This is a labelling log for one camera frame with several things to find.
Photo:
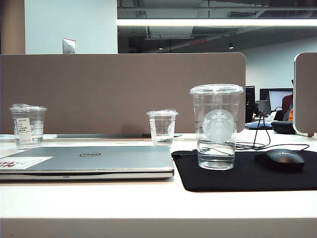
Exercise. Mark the tall clear Starbucks logo cup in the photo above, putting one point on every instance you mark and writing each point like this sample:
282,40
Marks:
215,158

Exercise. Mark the small clear plastic cup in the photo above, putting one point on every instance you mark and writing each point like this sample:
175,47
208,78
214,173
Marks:
162,130

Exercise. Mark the silver Dell laptop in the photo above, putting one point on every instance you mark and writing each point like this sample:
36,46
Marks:
111,161

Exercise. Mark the clear cup with paper label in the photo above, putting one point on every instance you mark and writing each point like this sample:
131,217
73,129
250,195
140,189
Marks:
24,140

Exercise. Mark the wide brown desk divider panel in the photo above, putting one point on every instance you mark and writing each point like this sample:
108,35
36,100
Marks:
123,86

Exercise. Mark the black mouse pad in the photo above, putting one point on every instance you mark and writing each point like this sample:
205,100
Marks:
223,178

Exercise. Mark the blue cloth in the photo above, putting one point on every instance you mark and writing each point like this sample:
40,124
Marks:
257,125

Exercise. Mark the white ceiling light strip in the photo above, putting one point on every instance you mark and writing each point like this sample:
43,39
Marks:
210,22

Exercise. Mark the lit computer monitor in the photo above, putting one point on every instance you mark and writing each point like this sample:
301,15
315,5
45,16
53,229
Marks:
276,100

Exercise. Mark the dark oval pouch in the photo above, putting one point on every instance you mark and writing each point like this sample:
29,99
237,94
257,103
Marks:
282,126

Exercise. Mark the person in red shirt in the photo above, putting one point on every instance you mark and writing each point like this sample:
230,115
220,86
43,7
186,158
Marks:
287,104

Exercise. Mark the narrow brown desk divider panel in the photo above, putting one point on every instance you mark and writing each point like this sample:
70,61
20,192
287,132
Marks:
307,99

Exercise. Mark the metal wall plate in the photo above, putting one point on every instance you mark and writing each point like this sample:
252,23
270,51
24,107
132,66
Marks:
68,46

